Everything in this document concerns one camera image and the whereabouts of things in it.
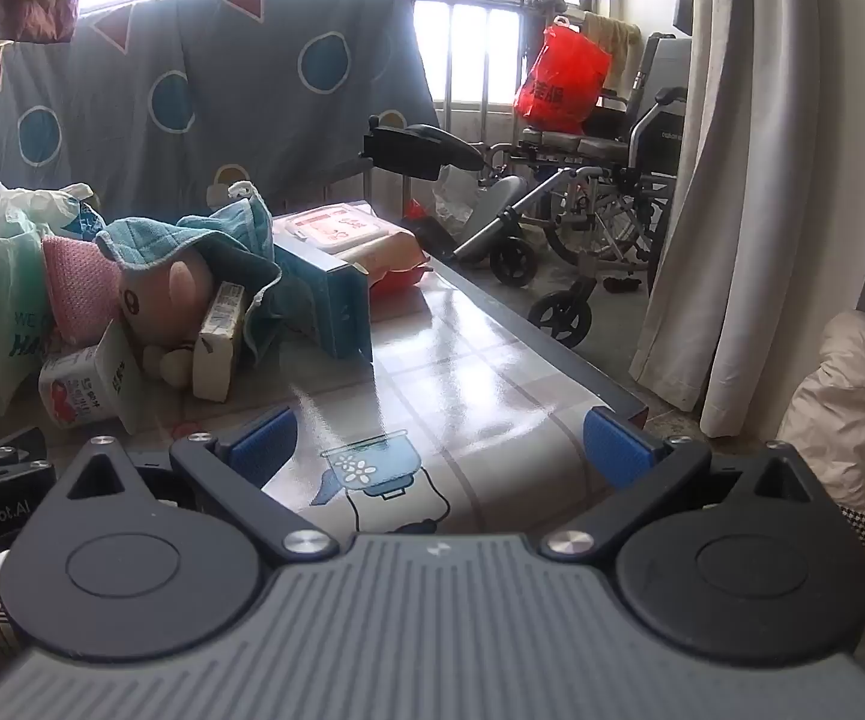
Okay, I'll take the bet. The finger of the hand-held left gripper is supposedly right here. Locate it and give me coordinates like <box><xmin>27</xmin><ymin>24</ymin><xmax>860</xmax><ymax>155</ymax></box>
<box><xmin>0</xmin><ymin>426</ymin><xmax>49</xmax><ymax>473</ymax></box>

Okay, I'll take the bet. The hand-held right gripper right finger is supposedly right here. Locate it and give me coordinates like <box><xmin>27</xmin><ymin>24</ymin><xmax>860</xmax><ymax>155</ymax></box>
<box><xmin>541</xmin><ymin>405</ymin><xmax>816</xmax><ymax>563</ymax></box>

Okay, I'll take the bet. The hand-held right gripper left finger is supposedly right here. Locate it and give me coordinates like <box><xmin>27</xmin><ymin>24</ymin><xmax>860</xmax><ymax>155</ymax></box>
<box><xmin>64</xmin><ymin>405</ymin><xmax>339</xmax><ymax>563</ymax></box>

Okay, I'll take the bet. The brown cream carton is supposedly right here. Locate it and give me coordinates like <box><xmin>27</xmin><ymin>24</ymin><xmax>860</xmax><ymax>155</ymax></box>
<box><xmin>192</xmin><ymin>281</ymin><xmax>247</xmax><ymax>402</ymax></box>

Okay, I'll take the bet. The light blue box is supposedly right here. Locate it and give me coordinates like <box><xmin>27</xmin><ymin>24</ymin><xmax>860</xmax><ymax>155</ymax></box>
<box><xmin>271</xmin><ymin>232</ymin><xmax>375</xmax><ymax>368</ymax></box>

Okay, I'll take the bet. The pink towel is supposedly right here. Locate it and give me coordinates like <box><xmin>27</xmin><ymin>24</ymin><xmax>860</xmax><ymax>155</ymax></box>
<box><xmin>40</xmin><ymin>235</ymin><xmax>122</xmax><ymax>346</ymax></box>

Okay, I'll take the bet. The pink plush toy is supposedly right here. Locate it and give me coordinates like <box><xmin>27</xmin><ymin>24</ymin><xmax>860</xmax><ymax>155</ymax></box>
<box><xmin>113</xmin><ymin>244</ymin><xmax>215</xmax><ymax>391</ymax></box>

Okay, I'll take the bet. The teal towel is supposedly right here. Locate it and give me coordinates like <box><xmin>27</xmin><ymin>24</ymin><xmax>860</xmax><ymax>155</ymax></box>
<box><xmin>94</xmin><ymin>191</ymin><xmax>306</xmax><ymax>368</ymax></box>

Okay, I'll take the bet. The printed table cover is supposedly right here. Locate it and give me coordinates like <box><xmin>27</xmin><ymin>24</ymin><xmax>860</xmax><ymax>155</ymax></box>
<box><xmin>0</xmin><ymin>199</ymin><xmax>647</xmax><ymax>541</ymax></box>

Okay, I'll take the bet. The red container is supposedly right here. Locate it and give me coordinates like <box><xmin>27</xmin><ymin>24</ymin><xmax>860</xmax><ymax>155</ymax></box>
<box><xmin>368</xmin><ymin>266</ymin><xmax>429</xmax><ymax>305</ymax></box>

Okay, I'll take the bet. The wet wipes pack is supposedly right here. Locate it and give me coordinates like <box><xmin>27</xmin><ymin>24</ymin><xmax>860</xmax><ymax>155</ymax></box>
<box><xmin>282</xmin><ymin>202</ymin><xmax>396</xmax><ymax>256</ymax></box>

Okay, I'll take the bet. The beige packet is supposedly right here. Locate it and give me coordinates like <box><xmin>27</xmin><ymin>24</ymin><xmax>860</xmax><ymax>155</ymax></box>
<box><xmin>357</xmin><ymin>229</ymin><xmax>429</xmax><ymax>286</ymax></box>

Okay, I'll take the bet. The beige jacket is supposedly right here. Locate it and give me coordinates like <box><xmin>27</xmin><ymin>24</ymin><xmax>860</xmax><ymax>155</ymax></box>
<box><xmin>773</xmin><ymin>307</ymin><xmax>865</xmax><ymax>541</ymax></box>

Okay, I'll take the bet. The white crumpled plastic bag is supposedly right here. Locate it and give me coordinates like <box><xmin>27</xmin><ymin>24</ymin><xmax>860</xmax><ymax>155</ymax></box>
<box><xmin>432</xmin><ymin>165</ymin><xmax>489</xmax><ymax>230</ymax></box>

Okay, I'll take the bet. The white curtain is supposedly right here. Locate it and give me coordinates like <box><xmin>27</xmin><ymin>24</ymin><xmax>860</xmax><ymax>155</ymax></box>
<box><xmin>631</xmin><ymin>0</ymin><xmax>865</xmax><ymax>436</ymax></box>

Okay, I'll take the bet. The wheelchair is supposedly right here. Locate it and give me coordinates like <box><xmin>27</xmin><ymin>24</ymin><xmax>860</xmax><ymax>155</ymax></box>
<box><xmin>451</xmin><ymin>0</ymin><xmax>696</xmax><ymax>350</ymax></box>

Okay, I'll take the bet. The black armrest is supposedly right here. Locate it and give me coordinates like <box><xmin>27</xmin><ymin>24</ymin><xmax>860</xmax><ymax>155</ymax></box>
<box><xmin>363</xmin><ymin>116</ymin><xmax>487</xmax><ymax>181</ymax></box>

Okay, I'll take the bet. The blue grey patterned blanket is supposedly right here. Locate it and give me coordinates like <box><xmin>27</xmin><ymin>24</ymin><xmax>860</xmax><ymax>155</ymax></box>
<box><xmin>0</xmin><ymin>0</ymin><xmax>441</xmax><ymax>222</ymax></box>

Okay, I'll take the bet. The red plastic bag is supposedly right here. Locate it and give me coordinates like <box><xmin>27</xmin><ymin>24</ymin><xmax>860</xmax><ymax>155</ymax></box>
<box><xmin>514</xmin><ymin>15</ymin><xmax>613</xmax><ymax>134</ymax></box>

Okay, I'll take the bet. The beige hanging towel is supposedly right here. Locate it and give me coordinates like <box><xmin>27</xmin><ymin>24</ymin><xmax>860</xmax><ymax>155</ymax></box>
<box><xmin>582</xmin><ymin>11</ymin><xmax>643</xmax><ymax>91</ymax></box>

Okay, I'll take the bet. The metal balcony railing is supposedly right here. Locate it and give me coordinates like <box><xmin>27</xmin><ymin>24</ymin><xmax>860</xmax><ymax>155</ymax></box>
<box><xmin>0</xmin><ymin>0</ymin><xmax>628</xmax><ymax>196</ymax></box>

